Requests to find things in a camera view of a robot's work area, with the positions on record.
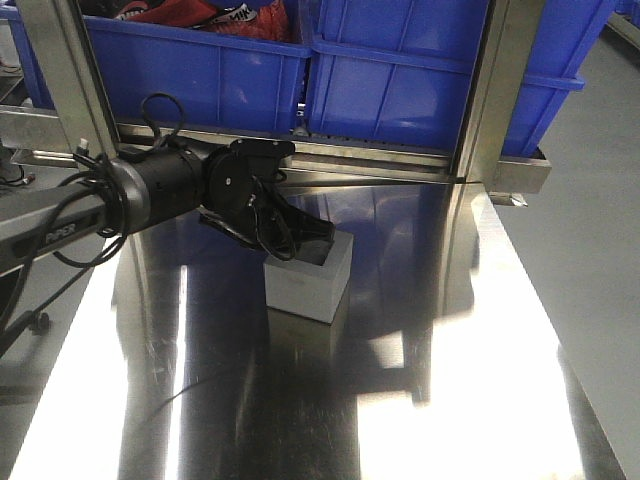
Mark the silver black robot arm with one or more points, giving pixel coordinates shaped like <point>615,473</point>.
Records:
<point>233,187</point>

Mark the gray square foam base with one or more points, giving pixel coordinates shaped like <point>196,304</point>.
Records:
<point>312,284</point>

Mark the black office chair base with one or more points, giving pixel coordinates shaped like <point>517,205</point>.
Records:
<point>12,288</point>

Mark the red and black clothing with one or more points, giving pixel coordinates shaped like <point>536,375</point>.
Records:
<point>269,22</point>

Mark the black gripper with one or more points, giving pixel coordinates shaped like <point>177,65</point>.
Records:
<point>265,221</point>

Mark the blue bin with red items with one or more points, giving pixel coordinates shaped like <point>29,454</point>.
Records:
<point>210,79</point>

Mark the blue plastic bin centre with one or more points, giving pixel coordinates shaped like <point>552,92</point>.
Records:
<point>400,71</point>

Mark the stainless steel rack frame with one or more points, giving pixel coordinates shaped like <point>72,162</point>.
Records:
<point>64,52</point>

